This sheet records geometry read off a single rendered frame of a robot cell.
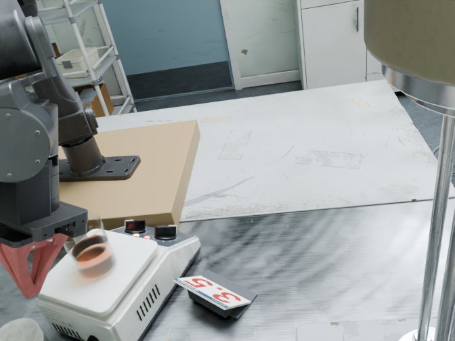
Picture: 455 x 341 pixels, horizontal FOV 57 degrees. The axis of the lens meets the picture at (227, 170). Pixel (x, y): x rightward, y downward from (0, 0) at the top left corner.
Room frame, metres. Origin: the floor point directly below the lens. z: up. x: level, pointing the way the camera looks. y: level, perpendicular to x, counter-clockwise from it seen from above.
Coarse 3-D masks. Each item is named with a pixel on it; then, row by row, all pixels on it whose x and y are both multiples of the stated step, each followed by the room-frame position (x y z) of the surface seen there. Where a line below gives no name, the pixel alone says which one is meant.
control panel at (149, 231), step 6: (120, 228) 0.52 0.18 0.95; (150, 228) 0.52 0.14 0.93; (126, 234) 0.49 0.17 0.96; (132, 234) 0.49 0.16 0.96; (144, 234) 0.49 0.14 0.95; (150, 234) 0.49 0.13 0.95; (180, 234) 0.49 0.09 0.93; (186, 234) 0.49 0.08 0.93; (156, 240) 0.46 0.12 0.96; (162, 240) 0.46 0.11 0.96; (168, 240) 0.46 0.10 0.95; (174, 240) 0.46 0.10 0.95; (180, 240) 0.46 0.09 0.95; (168, 246) 0.44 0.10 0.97
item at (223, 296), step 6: (186, 282) 0.39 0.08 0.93; (192, 282) 0.40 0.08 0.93; (198, 282) 0.40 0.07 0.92; (204, 282) 0.41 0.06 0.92; (210, 282) 0.41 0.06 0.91; (198, 288) 0.38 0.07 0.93; (204, 288) 0.38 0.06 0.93; (210, 288) 0.39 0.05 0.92; (216, 288) 0.39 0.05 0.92; (222, 288) 0.39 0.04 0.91; (210, 294) 0.37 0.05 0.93; (216, 294) 0.37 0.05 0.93; (222, 294) 0.37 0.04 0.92; (228, 294) 0.38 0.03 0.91; (222, 300) 0.35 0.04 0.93; (228, 300) 0.36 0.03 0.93; (234, 300) 0.36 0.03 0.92; (240, 300) 0.36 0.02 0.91
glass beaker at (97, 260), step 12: (96, 216) 0.42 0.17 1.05; (96, 228) 0.42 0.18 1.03; (72, 240) 0.41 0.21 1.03; (84, 240) 0.38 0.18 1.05; (96, 240) 0.38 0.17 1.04; (108, 240) 0.40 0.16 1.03; (72, 252) 0.38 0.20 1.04; (84, 252) 0.37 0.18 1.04; (96, 252) 0.38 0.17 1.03; (108, 252) 0.39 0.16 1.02; (84, 264) 0.37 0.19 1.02; (96, 264) 0.38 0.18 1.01; (108, 264) 0.38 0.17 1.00; (84, 276) 0.38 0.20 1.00; (96, 276) 0.37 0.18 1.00
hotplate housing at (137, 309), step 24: (192, 240) 0.48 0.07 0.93; (168, 264) 0.42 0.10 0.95; (144, 288) 0.37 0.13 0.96; (168, 288) 0.40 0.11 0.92; (48, 312) 0.37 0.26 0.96; (72, 312) 0.35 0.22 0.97; (120, 312) 0.34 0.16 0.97; (144, 312) 0.36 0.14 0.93; (72, 336) 0.36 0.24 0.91; (96, 336) 0.34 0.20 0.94; (120, 336) 0.32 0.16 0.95
